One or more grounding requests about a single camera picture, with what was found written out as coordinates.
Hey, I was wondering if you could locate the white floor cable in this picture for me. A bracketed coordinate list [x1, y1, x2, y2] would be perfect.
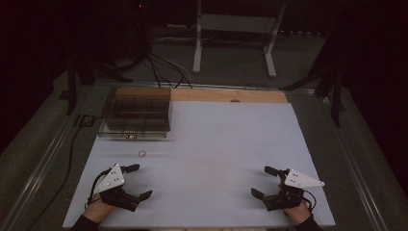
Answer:
[151, 35, 206, 85]

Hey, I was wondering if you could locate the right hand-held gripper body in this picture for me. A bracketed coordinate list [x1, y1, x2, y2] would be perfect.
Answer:
[262, 168, 326, 212]

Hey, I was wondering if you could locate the wooden table board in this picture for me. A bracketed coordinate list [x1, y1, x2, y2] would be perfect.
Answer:
[115, 88, 289, 104]

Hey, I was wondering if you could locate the white table mat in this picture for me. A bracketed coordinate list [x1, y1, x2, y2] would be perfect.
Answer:
[62, 100, 337, 229]

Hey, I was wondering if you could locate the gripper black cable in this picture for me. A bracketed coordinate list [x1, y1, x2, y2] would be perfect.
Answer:
[84, 167, 114, 210]
[300, 189, 318, 214]

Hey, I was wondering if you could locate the person's right hand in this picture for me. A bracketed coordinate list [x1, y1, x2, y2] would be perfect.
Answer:
[284, 201, 312, 226]

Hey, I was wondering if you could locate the black floor cable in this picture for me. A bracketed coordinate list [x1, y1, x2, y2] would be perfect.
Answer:
[27, 115, 104, 231]

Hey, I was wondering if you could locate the black tripod stand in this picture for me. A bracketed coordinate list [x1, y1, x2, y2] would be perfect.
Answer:
[64, 54, 134, 116]
[278, 18, 349, 128]

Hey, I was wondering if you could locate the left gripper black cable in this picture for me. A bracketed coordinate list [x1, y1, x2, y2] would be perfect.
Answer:
[84, 167, 114, 210]

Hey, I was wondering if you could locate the person's left hand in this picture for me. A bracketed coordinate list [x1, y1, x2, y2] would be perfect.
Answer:
[83, 195, 116, 224]

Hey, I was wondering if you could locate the metal floor rail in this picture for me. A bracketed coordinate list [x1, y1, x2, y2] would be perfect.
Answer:
[0, 81, 112, 231]
[312, 90, 391, 231]

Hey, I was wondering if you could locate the bundle of black cables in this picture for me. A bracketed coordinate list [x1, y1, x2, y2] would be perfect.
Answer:
[128, 0, 194, 90]

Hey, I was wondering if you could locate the dark transparent compartment box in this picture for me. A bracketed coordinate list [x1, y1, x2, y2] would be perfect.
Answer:
[97, 88, 173, 140]

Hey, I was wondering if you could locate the white metal stand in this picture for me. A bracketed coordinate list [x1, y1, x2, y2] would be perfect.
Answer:
[191, 0, 288, 79]

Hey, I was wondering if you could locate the floor socket plate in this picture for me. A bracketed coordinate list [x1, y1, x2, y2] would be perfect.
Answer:
[74, 114, 95, 128]

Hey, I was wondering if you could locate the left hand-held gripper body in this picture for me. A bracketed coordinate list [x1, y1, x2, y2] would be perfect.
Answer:
[93, 164, 141, 213]

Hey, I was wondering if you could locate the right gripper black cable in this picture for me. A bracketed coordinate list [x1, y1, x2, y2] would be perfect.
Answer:
[300, 189, 318, 214]

